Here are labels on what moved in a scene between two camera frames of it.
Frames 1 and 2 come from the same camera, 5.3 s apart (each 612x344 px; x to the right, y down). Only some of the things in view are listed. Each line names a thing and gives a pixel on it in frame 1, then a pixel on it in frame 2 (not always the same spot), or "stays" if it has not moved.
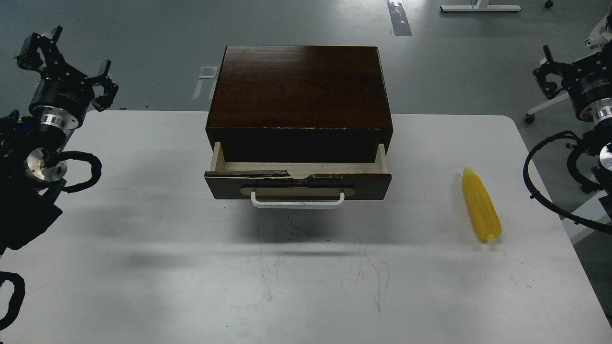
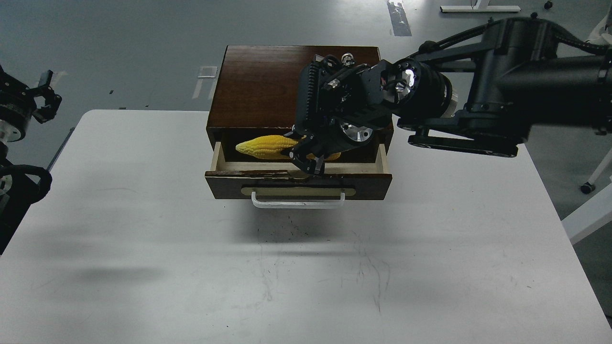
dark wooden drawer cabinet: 300,104 stays
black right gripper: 589,80 → 335,97
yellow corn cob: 485,212 → 271,147
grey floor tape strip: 398,17 stays
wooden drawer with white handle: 297,185 stays
